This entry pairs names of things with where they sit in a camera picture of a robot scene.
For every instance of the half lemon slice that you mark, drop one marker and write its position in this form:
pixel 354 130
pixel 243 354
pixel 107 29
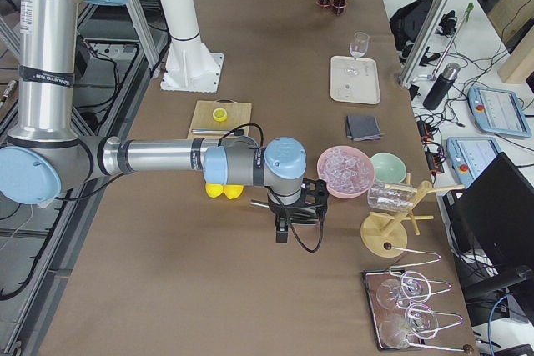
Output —
pixel 220 115

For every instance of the pink bowl with ice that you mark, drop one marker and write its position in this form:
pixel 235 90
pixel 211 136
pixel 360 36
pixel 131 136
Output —
pixel 347 171

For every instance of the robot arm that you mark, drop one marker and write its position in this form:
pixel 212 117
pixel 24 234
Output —
pixel 44 157

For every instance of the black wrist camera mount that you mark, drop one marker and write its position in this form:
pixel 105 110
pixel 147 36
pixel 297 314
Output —
pixel 282 227

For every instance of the black monitor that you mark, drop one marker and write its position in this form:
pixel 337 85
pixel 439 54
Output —
pixel 495 215

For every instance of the yellow lemon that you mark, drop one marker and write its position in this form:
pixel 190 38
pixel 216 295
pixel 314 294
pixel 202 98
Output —
pixel 233 191
pixel 214 190

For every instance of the blue teach pendant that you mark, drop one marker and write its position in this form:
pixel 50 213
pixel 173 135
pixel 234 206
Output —
pixel 498 111
pixel 469 156

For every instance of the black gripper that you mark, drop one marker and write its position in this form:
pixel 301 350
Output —
pixel 279 211

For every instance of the wire glass holder rack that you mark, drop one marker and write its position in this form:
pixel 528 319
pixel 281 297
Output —
pixel 444 320

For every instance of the green bowl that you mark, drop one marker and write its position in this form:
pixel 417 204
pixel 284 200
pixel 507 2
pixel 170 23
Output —
pixel 388 168

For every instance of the glass mug on stand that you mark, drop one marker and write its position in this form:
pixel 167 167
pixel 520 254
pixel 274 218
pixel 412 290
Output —
pixel 394 197

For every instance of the wooden cup tree stand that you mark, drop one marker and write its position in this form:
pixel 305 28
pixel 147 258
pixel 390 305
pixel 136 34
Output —
pixel 383 232

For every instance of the dark tray with glasses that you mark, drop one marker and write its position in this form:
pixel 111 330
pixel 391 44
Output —
pixel 372 281

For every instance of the steel muddler rod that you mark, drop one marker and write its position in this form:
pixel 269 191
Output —
pixel 215 132

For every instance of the upturned wine glass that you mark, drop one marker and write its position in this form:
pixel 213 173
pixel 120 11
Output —
pixel 417 324
pixel 401 291

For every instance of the cream serving tray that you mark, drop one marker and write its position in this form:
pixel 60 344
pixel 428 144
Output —
pixel 354 80

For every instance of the wine glass on tray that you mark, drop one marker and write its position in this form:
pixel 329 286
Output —
pixel 358 48

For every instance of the aluminium frame post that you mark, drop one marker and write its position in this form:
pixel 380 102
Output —
pixel 429 25

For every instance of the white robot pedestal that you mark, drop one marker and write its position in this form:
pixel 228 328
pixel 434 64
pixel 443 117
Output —
pixel 190 66

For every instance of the grey folded cloth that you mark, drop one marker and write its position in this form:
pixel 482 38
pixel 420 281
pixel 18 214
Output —
pixel 361 127

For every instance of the bamboo cutting board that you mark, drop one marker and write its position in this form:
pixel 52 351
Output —
pixel 239 113

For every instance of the black thermos bottle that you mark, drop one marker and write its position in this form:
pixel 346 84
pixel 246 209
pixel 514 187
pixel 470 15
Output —
pixel 441 86

